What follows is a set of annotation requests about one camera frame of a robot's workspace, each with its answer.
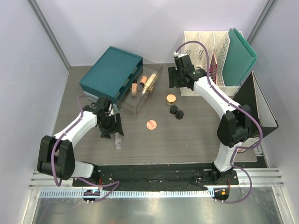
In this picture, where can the black round cap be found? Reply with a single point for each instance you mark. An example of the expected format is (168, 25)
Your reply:
(179, 114)
(173, 109)

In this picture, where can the clear blue label bottle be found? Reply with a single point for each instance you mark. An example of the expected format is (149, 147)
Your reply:
(118, 141)

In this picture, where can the black lever arch binder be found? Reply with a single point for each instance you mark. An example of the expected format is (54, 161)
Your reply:
(250, 93)

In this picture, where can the peach foundation bottle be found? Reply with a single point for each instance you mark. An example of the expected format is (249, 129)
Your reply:
(134, 89)

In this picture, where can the white slotted cable duct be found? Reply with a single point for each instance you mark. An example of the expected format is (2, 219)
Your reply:
(90, 193)

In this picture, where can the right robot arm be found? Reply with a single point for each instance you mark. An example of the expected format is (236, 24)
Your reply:
(236, 120)

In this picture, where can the round pink compact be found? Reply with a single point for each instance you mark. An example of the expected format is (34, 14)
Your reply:
(151, 125)

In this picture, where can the small beige concealer tube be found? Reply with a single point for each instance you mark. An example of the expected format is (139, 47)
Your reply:
(142, 82)

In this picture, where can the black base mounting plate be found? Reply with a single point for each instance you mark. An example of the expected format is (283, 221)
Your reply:
(198, 174)

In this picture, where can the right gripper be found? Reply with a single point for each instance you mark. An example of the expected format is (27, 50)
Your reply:
(172, 82)

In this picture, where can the cream gold pump bottle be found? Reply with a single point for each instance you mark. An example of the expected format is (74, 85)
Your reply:
(148, 84)

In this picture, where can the green plastic folder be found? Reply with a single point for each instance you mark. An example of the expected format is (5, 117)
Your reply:
(239, 60)

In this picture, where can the gold lid cream jar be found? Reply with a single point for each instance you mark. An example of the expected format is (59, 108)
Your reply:
(170, 99)

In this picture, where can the teal drawer organizer box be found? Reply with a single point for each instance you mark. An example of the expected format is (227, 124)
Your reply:
(112, 75)

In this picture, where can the aluminium rail frame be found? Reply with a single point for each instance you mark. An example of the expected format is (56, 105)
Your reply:
(258, 177)

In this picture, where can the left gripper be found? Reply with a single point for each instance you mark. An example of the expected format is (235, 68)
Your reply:
(106, 133)

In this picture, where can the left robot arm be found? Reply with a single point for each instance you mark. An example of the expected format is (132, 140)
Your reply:
(56, 153)

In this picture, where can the clear smoky open drawer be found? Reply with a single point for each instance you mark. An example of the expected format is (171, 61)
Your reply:
(133, 104)

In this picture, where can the white file organizer rack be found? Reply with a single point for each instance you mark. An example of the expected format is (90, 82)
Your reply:
(217, 44)

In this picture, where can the magenta booklet in rack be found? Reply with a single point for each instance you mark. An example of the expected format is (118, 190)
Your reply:
(213, 68)

